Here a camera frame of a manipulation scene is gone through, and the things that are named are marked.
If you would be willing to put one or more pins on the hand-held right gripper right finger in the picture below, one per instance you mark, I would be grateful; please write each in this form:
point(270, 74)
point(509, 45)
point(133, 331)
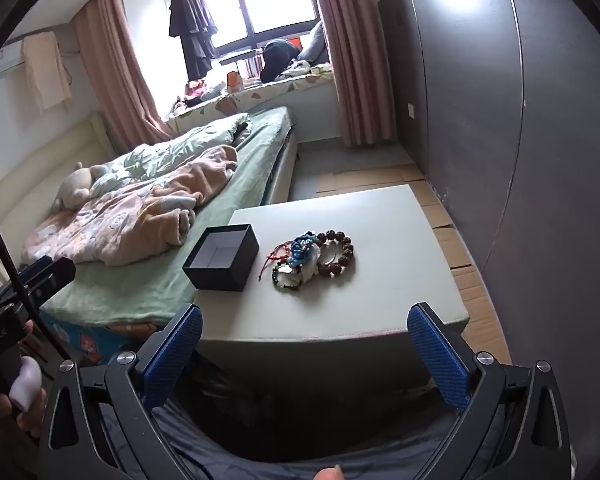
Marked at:
point(437, 360)

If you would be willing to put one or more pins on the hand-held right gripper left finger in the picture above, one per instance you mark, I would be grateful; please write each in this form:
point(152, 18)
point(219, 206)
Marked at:
point(176, 355)

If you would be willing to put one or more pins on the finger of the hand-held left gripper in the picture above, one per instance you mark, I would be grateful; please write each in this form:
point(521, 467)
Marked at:
point(47, 275)

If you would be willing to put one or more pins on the black jewelry box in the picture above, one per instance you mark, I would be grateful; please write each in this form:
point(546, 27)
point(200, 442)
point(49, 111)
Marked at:
point(220, 280)

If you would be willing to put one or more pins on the silver bangle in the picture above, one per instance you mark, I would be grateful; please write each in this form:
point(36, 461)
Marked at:
point(324, 261)

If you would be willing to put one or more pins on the white pendant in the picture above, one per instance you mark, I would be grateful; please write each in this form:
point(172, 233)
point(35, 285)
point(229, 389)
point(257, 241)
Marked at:
point(310, 271)

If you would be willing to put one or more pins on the person's left hand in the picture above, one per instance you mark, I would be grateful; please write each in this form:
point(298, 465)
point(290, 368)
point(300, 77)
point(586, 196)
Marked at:
point(2, 410)

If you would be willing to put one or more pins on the person's right hand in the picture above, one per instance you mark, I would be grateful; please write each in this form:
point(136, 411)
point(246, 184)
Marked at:
point(330, 473)

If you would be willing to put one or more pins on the printed storage box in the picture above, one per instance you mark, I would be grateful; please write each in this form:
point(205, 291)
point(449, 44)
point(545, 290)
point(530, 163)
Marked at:
point(90, 342)

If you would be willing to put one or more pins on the beige plush toy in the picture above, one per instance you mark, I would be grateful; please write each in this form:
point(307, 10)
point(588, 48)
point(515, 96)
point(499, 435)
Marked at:
point(75, 187)

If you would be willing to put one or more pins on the pink fleece blanket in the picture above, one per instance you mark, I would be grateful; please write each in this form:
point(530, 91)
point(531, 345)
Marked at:
point(130, 215)

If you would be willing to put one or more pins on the cream headboard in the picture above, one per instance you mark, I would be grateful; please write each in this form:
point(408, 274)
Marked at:
point(40, 160)

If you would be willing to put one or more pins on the white low table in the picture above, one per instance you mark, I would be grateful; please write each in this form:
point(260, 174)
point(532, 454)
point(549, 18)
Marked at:
point(380, 240)

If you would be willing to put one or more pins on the person's dark clothing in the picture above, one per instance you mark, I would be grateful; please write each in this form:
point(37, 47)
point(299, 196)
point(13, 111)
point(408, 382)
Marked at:
point(300, 435)

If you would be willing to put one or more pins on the green floral duvet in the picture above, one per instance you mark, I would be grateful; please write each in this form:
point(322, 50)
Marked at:
point(180, 145)

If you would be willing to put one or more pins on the beige towel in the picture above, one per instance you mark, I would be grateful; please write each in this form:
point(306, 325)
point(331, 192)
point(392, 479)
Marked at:
point(45, 70)

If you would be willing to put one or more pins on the bed with green sheet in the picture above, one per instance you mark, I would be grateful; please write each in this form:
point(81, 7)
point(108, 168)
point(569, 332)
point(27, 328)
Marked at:
point(260, 160)

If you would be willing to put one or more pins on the white air conditioner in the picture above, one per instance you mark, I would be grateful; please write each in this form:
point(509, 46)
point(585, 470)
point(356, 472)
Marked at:
point(10, 57)

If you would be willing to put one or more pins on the pink curtain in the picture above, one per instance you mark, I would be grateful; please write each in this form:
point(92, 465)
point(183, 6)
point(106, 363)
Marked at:
point(115, 60)
point(355, 50)

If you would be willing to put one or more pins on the pink cloth pile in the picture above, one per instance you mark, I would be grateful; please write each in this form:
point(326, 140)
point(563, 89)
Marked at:
point(199, 92)

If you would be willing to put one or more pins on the orange paper bag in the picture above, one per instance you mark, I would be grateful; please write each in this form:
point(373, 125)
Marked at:
point(234, 81)

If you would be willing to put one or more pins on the floral window seat cushion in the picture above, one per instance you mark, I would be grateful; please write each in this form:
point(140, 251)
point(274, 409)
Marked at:
point(260, 95)

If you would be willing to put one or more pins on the dark grey wardrobe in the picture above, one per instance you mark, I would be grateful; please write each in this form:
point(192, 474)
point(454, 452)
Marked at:
point(480, 85)

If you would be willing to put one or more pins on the dark hanging clothes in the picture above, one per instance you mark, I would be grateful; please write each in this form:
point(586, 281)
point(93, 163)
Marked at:
point(192, 20)

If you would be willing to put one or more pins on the black bag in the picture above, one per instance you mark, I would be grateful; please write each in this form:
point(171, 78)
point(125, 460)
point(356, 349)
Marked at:
point(277, 57)

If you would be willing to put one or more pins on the grey pillow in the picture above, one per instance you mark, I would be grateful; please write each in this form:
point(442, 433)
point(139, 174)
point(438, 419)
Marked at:
point(314, 42)

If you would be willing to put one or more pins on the window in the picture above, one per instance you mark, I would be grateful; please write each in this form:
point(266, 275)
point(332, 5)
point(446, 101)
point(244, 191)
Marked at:
point(275, 0)

